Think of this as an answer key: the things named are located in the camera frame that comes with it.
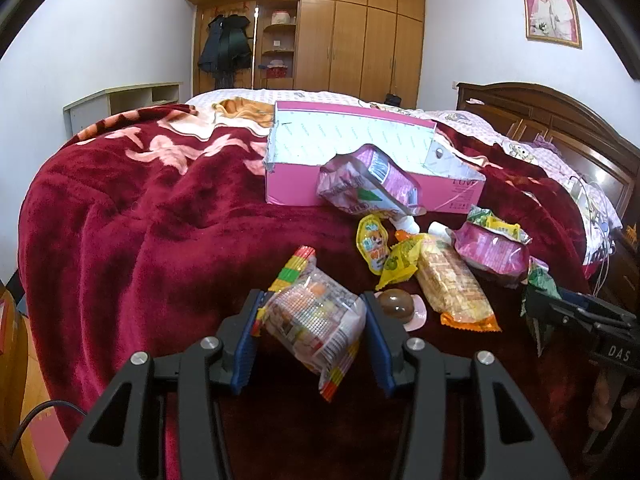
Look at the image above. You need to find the clear colourful candy pack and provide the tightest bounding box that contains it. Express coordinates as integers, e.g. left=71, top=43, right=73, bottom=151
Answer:
left=252, top=246, right=367, bottom=402

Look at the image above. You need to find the yellow cartoon snack packet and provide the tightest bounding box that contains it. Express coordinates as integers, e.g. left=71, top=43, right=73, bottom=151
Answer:
left=356, top=214, right=390, bottom=275

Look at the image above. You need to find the pink peach drink pouch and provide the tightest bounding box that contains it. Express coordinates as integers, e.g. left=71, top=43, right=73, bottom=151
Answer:
left=427, top=206, right=533, bottom=286

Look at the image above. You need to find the pink jelly drink pouch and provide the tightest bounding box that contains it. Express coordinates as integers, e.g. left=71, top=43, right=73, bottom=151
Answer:
left=317, top=144, right=426, bottom=220

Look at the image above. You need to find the brown pudding cup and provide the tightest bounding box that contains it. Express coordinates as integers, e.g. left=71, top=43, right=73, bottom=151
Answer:
left=375, top=288, right=427, bottom=332

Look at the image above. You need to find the yellow green snack packet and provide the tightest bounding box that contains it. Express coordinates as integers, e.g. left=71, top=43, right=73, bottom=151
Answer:
left=375, top=233, right=426, bottom=290

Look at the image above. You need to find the orange cracker pack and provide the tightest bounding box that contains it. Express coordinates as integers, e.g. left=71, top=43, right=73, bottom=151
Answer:
left=416, top=234, right=500, bottom=333

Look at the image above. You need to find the dark red floral blanket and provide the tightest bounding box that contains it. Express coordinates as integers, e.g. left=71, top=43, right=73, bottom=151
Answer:
left=18, top=105, right=580, bottom=479

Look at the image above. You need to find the dark wooden headboard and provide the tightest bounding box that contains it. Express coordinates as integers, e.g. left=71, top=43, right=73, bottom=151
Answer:
left=457, top=82, right=639, bottom=252

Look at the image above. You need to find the pink cardboard box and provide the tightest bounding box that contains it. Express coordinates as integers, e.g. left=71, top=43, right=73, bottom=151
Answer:
left=264, top=101, right=486, bottom=216

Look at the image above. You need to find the grey open shelf unit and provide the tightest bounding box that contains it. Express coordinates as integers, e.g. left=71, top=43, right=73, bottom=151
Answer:
left=63, top=82, right=180, bottom=136

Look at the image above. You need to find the wooden wardrobe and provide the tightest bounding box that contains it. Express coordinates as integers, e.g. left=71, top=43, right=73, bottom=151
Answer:
left=188, top=0, right=426, bottom=108

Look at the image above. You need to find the dark hanging coat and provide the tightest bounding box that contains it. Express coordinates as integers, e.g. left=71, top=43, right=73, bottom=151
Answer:
left=198, top=14, right=253, bottom=89

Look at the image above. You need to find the framed wedding photo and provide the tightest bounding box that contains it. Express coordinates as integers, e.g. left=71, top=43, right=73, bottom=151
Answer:
left=524, top=0, right=582, bottom=49

